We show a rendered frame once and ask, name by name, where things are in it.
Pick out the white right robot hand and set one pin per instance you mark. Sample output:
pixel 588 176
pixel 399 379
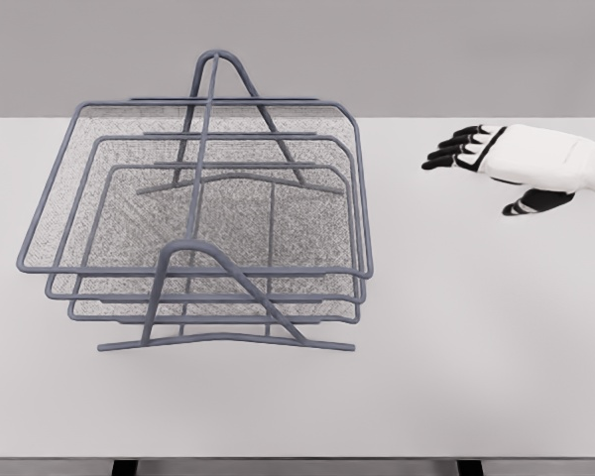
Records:
pixel 525 154

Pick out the grey mesh folder tray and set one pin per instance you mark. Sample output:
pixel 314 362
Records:
pixel 104 154
pixel 228 238
pixel 129 121

